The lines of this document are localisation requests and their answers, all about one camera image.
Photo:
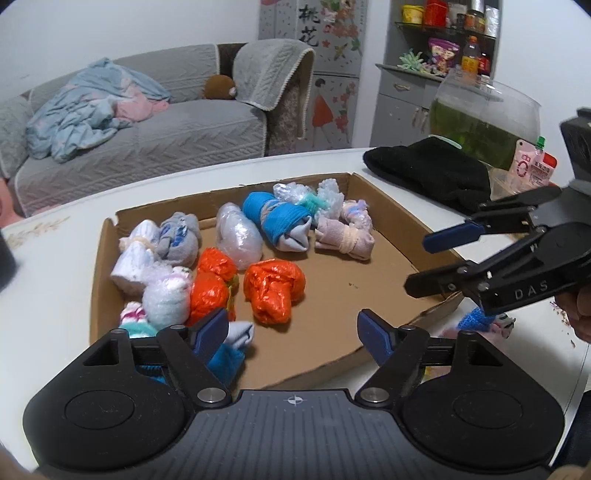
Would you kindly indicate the orange drink bottle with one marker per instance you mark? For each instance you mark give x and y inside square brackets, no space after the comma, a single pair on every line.
[469,55]

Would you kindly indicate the blue knit bundle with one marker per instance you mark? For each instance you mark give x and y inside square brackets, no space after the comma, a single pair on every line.
[475,319]

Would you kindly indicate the small pink striped bundle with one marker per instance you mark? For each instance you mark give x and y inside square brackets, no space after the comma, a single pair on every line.
[133,314]

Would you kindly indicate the clear bubble wrap bundle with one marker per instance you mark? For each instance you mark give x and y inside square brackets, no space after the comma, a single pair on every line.
[288,191]

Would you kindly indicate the pink stool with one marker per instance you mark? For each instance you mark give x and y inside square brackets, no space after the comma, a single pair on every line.
[5,198]

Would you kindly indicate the brown plush toy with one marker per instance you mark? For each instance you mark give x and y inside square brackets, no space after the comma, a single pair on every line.
[219,86]

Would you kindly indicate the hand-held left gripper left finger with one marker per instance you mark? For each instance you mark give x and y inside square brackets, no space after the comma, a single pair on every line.
[212,330]

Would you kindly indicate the bubble wrap bundle colourful inside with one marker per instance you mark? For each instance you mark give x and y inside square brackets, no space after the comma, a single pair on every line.
[356,213]

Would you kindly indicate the grey quilted sofa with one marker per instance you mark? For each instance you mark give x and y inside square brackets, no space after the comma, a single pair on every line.
[161,138]

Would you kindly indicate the light blue blanket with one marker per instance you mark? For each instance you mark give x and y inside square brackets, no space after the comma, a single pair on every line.
[78,115]

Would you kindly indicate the grey quilted armrest cover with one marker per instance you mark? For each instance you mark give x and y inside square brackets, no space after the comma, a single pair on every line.
[268,69]

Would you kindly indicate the bubble wrap bundle teal band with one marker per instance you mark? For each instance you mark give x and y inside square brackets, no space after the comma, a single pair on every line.
[328,196]

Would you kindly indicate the white red packet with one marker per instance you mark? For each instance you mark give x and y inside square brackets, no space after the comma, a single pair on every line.
[547,170]

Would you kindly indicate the red can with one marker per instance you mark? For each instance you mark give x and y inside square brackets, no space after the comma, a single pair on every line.
[436,13]

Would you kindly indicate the green artificial plant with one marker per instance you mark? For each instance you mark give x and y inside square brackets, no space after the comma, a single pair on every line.
[411,61]

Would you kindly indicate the bubble wrap bundle purple band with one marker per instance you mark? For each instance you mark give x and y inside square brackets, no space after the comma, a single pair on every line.
[166,295]

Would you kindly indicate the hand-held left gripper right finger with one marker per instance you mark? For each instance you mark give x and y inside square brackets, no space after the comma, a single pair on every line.
[374,332]

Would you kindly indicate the light blue sock bundle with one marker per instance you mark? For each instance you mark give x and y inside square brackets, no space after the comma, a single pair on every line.
[233,344]

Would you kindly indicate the purple snack packet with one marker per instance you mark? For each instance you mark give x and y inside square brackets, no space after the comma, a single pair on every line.
[443,54]

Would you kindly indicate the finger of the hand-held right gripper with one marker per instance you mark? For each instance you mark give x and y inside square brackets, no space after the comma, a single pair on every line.
[438,279]
[452,235]

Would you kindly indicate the person's right hand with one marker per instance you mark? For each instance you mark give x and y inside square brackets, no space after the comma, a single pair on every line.
[579,309]

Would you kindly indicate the pale pink bundle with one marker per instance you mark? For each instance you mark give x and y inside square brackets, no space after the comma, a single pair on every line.
[450,333]

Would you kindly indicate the orange plastic bag bundle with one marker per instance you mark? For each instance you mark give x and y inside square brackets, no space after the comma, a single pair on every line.
[274,288]
[207,295]

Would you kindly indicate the clear plastic wrapped white bundle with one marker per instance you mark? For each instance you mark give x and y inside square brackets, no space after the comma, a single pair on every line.
[238,240]

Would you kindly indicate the glass jar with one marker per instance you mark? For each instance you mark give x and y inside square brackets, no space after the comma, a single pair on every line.
[474,19]

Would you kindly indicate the lavender sock bundle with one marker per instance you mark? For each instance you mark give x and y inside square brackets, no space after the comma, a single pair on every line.
[344,240]

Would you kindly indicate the yellow tub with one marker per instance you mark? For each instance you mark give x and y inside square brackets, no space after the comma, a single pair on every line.
[412,14]

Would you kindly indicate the grey blue sock bundle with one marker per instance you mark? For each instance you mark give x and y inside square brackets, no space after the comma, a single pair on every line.
[178,240]

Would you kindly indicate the grey cabinet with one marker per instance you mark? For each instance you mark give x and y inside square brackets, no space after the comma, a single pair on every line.
[397,106]

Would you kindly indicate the black knit hat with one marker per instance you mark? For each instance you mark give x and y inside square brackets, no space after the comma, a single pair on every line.
[425,170]

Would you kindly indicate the clear plastic container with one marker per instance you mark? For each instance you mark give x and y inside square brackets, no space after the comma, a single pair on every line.
[501,182]

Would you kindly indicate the glass fishbowl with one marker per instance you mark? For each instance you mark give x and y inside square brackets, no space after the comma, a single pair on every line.
[485,124]

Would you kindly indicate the shallow cardboard box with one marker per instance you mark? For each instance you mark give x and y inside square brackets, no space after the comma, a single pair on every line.
[332,295]

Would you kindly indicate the white striped cloth bundle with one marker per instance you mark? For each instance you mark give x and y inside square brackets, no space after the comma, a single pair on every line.
[131,261]

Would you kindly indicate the pink cloth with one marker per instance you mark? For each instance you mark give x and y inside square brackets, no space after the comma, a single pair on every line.
[138,108]

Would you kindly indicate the teal sock bundle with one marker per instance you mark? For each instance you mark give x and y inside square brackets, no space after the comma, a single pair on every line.
[138,330]

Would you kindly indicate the grey refrigerator with stickers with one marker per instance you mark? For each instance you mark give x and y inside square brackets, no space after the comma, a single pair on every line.
[332,92]

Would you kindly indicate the black bottle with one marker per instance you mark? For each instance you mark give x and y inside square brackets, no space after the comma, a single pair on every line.
[5,263]

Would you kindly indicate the pink drink pouch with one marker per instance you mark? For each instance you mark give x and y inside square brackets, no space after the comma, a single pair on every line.
[526,164]

